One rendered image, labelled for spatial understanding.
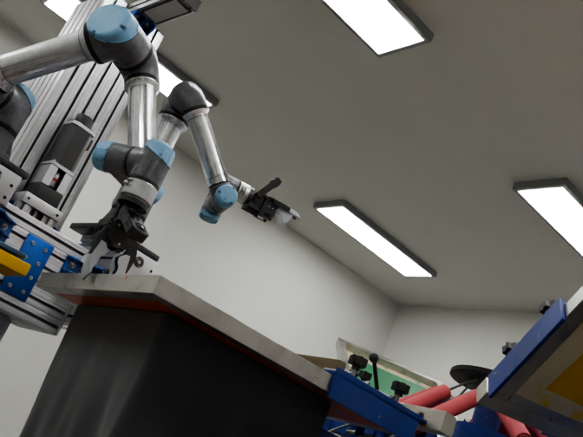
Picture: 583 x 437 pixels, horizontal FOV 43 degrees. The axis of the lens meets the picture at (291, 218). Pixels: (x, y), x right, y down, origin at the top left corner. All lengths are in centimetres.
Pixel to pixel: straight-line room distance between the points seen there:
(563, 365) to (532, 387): 10
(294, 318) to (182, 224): 147
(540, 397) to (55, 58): 148
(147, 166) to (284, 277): 515
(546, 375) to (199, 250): 472
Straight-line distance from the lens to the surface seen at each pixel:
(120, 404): 148
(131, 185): 169
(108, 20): 200
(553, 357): 178
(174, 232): 614
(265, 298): 666
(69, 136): 244
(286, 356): 156
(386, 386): 361
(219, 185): 253
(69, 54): 206
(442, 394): 246
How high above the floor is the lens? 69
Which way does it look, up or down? 20 degrees up
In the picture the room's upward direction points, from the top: 22 degrees clockwise
